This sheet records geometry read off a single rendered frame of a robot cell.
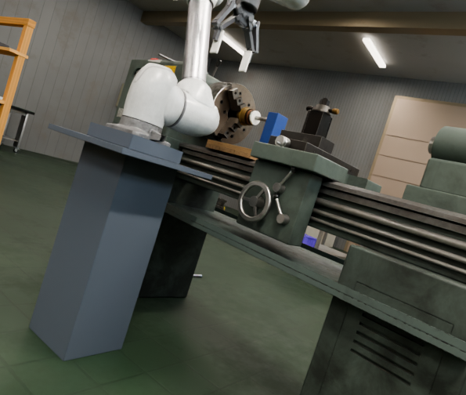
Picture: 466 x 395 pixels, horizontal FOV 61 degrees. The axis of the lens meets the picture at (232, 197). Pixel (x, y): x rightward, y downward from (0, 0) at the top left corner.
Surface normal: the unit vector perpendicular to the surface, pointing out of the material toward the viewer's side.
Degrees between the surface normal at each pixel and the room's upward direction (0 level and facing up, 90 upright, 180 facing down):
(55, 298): 90
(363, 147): 90
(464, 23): 90
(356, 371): 90
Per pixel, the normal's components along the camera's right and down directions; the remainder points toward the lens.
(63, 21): 0.77, 0.27
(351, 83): -0.56, -0.15
